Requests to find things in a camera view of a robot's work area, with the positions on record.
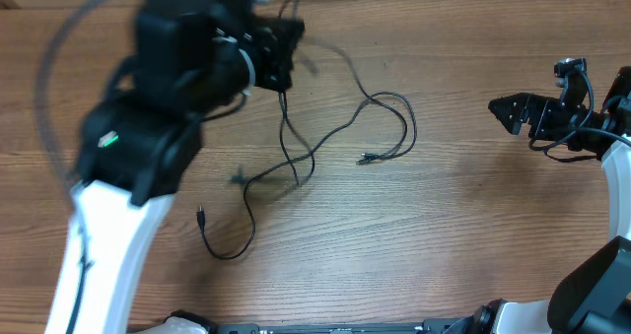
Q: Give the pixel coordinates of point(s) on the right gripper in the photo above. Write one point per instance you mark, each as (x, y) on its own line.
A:
(537, 107)

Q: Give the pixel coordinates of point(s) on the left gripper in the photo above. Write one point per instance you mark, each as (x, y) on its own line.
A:
(272, 44)

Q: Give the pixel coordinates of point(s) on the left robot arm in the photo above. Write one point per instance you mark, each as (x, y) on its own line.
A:
(191, 58)

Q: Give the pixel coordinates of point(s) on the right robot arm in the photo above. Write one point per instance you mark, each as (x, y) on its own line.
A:
(593, 298)

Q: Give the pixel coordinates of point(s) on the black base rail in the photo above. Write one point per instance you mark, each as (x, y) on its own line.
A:
(184, 322)

